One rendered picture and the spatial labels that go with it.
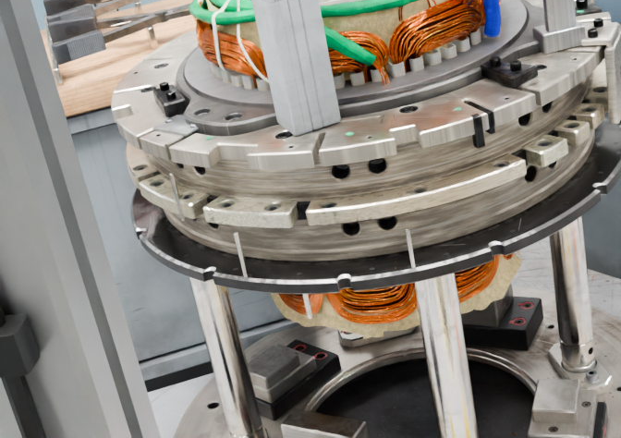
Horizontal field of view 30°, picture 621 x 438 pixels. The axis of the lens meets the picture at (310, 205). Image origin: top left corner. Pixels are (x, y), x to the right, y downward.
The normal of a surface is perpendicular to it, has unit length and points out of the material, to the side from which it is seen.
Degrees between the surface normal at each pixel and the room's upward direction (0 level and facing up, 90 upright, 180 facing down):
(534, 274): 0
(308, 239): 90
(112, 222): 90
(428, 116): 0
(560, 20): 90
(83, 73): 0
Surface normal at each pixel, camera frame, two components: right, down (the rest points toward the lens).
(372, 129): -0.18, -0.88
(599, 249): -0.74, 0.41
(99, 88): 0.25, 0.38
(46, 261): 0.58, 0.25
